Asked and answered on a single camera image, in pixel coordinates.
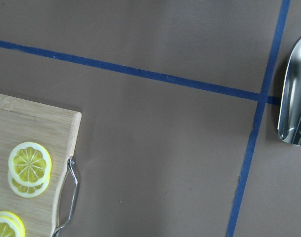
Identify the bamboo cutting board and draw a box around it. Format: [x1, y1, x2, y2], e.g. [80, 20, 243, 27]
[0, 94, 82, 237]

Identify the steel scoop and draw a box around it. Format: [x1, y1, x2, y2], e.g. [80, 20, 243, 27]
[277, 38, 301, 146]

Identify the lower lemon slice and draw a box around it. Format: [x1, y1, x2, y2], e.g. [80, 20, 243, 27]
[7, 171, 50, 198]

